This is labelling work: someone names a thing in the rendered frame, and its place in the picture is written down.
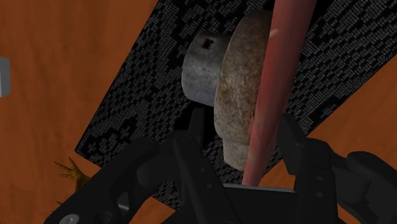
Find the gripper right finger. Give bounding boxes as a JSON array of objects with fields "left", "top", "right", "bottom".
[{"left": 277, "top": 113, "right": 397, "bottom": 224}]

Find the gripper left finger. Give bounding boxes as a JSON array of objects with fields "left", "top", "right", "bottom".
[{"left": 43, "top": 105, "right": 241, "bottom": 224}]

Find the black patterned robot stand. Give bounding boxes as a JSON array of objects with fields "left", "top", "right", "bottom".
[{"left": 75, "top": 0, "right": 397, "bottom": 211}]

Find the yellow spiky figure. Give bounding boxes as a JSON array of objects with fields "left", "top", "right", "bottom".
[{"left": 54, "top": 156, "right": 92, "bottom": 206}]

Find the grey box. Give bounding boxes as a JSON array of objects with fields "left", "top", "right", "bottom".
[{"left": 0, "top": 57, "right": 11, "bottom": 98}]

